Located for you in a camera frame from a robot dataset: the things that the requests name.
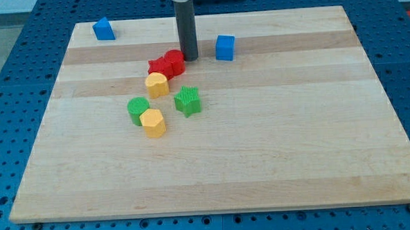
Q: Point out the red star block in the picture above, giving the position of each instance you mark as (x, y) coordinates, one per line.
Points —
(161, 65)

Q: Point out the yellow hexagon block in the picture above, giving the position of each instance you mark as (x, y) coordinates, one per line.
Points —
(153, 123)

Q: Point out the blue triangle block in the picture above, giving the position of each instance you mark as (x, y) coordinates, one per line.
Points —
(103, 30)

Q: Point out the yellow heart block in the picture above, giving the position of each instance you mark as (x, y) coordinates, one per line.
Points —
(157, 85)

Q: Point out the green star block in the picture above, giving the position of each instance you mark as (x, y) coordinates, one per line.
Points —
(187, 101)

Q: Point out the wooden board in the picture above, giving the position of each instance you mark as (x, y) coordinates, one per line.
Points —
(298, 120)

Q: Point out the red cylinder block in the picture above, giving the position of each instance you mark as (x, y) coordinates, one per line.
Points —
(177, 62)

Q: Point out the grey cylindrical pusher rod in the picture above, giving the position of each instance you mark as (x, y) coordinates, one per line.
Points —
(187, 32)

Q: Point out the green cylinder block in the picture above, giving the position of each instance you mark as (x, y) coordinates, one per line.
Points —
(136, 107)

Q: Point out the blue cube block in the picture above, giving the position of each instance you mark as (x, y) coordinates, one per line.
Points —
(225, 46)

